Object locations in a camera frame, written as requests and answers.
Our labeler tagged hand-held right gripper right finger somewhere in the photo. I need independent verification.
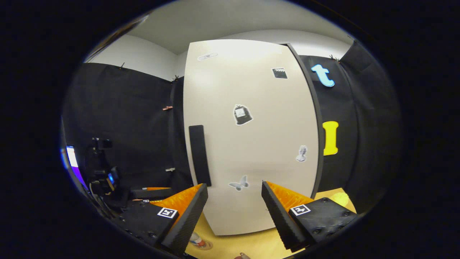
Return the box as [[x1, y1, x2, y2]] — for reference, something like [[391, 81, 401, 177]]
[[261, 181, 360, 252]]

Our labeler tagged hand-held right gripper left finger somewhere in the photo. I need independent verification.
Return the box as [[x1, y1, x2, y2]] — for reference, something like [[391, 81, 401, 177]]
[[119, 183, 209, 257]]

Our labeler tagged clear plastic bottle red label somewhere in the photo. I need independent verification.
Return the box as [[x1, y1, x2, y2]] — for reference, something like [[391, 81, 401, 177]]
[[189, 232, 206, 249]]

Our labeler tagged round coaster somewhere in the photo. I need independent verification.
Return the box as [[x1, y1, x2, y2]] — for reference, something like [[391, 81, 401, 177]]
[[189, 240, 213, 251]]

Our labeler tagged black door handle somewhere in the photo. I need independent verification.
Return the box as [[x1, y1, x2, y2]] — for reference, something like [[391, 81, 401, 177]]
[[189, 125, 212, 187]]

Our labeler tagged beige cabinet door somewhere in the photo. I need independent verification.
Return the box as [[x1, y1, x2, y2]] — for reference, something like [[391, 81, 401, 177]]
[[183, 39, 320, 236]]

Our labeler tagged computer monitor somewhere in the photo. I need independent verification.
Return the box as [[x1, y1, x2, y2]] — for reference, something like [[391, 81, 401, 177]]
[[65, 145, 87, 189]]

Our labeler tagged small yellow object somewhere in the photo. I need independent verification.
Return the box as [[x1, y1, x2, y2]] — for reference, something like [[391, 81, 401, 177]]
[[329, 192, 350, 208]]

